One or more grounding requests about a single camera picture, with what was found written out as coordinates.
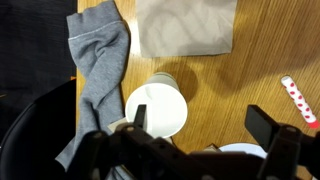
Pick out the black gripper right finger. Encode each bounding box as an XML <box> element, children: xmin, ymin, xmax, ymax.
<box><xmin>244</xmin><ymin>104</ymin><xmax>320</xmax><ymax>180</ymax></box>

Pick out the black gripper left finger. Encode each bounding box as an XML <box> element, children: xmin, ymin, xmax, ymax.
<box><xmin>66</xmin><ymin>104</ymin><xmax>201</xmax><ymax>180</ymax></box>

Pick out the white paper cup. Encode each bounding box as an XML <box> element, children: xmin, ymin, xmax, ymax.
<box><xmin>124</xmin><ymin>71</ymin><xmax>189</xmax><ymax>140</ymax></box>

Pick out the white plate under napkin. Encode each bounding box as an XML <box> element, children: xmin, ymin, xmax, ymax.
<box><xmin>218</xmin><ymin>142</ymin><xmax>270</xmax><ymax>160</ymax></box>

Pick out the red dotted white marker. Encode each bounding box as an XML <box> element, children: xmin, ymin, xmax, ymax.
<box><xmin>280</xmin><ymin>75</ymin><xmax>320</xmax><ymax>130</ymax></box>

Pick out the grey fabric cloth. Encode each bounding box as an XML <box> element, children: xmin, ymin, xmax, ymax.
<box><xmin>54</xmin><ymin>0</ymin><xmax>132</xmax><ymax>180</ymax></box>

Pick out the black round-backed chair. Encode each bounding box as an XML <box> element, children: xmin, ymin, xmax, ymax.
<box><xmin>0</xmin><ymin>79</ymin><xmax>80</xmax><ymax>180</ymax></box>

